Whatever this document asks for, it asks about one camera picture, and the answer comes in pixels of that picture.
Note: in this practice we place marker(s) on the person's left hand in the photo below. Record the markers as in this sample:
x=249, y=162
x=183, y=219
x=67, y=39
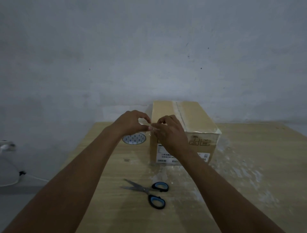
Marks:
x=129, y=123

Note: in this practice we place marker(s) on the person's right hand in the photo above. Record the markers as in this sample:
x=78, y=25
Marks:
x=172, y=136

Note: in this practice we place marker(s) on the clear tape roll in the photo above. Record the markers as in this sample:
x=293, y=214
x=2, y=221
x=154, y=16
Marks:
x=134, y=139

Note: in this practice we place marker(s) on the brown cardboard box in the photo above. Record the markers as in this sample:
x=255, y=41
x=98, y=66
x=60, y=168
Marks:
x=199, y=120

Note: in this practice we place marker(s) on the person's left forearm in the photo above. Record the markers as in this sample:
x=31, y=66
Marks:
x=62, y=187

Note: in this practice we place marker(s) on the person's right forearm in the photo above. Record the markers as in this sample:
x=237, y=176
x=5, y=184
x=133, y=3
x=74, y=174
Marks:
x=230, y=194

